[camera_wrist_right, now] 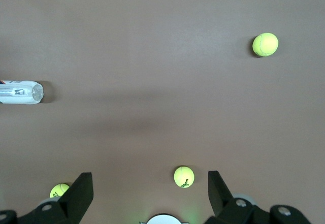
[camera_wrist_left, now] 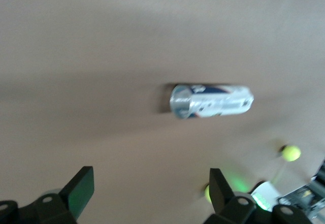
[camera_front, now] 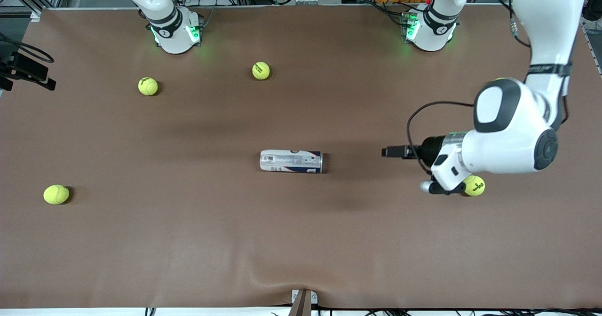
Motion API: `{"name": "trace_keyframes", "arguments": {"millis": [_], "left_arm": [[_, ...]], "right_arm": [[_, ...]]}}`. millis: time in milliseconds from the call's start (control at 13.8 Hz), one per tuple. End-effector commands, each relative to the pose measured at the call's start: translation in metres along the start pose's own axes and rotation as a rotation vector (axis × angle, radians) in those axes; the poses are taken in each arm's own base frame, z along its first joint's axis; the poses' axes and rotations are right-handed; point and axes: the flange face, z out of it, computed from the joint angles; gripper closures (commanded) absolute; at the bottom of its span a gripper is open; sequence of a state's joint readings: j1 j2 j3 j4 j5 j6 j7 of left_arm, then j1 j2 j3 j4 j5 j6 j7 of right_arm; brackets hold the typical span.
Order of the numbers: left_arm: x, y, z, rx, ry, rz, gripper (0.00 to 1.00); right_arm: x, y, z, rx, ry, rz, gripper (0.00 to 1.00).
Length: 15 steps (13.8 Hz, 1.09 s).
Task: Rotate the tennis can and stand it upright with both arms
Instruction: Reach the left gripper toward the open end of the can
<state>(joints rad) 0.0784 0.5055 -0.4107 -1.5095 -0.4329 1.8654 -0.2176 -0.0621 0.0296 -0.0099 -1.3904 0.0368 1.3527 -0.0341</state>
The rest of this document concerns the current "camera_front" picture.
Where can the silver tennis ball can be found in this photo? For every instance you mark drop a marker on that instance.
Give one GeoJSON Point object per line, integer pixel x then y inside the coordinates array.
{"type": "Point", "coordinates": [291, 161]}

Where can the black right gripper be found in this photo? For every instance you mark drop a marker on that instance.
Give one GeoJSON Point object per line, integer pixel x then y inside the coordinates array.
{"type": "Point", "coordinates": [23, 70]}

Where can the brown table cover mat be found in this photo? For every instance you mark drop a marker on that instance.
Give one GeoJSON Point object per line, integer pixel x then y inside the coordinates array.
{"type": "Point", "coordinates": [301, 236]}

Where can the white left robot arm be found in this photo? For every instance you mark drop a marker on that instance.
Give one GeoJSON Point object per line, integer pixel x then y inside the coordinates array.
{"type": "Point", "coordinates": [508, 142]}

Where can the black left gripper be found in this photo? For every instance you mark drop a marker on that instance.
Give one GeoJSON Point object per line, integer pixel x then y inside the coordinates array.
{"type": "Point", "coordinates": [431, 149]}

